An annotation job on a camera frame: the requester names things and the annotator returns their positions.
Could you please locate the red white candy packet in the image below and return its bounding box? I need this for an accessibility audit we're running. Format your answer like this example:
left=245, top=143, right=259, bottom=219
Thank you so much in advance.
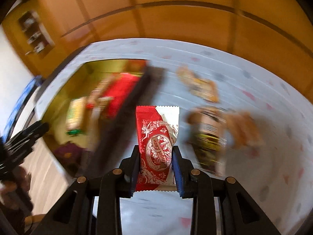
left=136, top=106, right=179, bottom=192

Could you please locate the gold tin box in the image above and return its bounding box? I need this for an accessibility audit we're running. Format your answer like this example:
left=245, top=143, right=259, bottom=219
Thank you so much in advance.
left=41, top=59, right=165, bottom=180

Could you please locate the purple snack packet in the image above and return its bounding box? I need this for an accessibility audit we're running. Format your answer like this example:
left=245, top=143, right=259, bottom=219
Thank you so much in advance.
left=54, top=141, right=85, bottom=169

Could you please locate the wooden door with niche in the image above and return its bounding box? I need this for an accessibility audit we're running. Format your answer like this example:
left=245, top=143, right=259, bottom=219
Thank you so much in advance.
left=2, top=0, right=67, bottom=78

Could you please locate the wooden wall cabinet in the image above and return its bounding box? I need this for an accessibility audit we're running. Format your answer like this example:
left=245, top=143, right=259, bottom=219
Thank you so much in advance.
left=2, top=0, right=313, bottom=98

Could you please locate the brown snack packet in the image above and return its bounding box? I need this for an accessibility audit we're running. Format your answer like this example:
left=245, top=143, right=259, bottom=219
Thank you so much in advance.
left=224, top=111, right=264, bottom=149

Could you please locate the white patterned tablecloth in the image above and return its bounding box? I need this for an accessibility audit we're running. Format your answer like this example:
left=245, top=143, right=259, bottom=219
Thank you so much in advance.
left=34, top=38, right=312, bottom=234

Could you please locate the green cracker packet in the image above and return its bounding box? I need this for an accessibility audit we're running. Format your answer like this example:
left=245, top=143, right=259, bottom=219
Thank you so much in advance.
left=65, top=97, right=87, bottom=135

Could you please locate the orange snack packet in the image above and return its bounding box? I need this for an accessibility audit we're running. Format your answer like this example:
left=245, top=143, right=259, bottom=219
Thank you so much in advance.
left=176, top=66, right=219, bottom=103

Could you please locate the red snack packet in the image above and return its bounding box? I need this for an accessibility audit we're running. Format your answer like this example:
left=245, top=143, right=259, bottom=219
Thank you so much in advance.
left=102, top=73, right=141, bottom=118

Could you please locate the yellow black snack packet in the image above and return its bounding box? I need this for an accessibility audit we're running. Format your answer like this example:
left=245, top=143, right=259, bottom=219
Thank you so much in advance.
left=187, top=106, right=227, bottom=177

